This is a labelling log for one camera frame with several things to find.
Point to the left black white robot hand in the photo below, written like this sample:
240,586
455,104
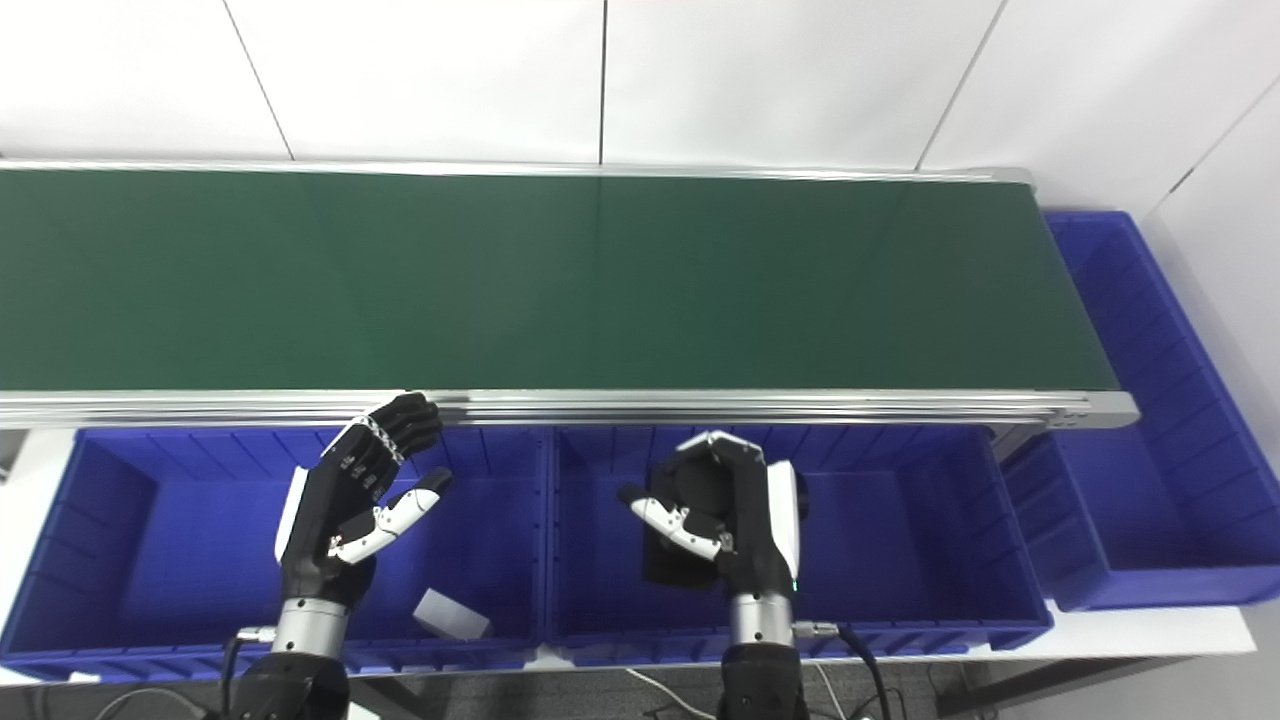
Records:
325,520

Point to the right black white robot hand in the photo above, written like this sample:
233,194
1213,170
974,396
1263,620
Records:
760,520

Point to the black cylinder-on-base part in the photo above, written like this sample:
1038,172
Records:
668,562

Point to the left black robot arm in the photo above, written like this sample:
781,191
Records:
300,660

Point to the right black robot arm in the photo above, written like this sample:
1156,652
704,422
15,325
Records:
760,660

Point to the blue plastic bin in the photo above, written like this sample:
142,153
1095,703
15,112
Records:
180,540
1150,500
900,540

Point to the white block part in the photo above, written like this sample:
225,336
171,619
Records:
450,615

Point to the green conveyor belt aluminium frame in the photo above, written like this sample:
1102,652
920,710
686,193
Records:
550,280

